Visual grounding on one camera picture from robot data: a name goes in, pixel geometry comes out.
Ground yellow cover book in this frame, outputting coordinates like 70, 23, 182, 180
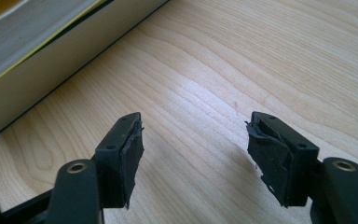
0, 0, 106, 92

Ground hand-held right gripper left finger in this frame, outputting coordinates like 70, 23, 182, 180
94, 111, 145, 210

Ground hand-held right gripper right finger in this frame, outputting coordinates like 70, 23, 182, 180
244, 111, 321, 209

